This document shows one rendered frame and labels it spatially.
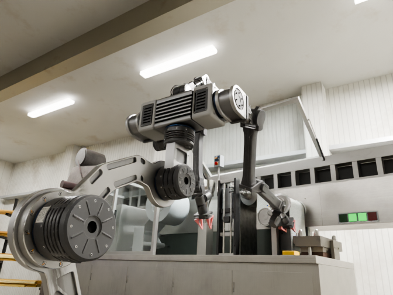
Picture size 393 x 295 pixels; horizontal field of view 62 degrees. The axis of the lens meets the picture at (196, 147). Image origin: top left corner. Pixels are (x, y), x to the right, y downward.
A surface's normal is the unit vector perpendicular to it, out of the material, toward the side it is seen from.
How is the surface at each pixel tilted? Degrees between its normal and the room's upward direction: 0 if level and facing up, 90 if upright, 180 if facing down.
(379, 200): 90
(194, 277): 90
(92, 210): 90
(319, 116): 90
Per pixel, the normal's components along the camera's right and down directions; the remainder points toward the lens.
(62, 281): 0.84, -0.16
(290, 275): -0.64, -0.31
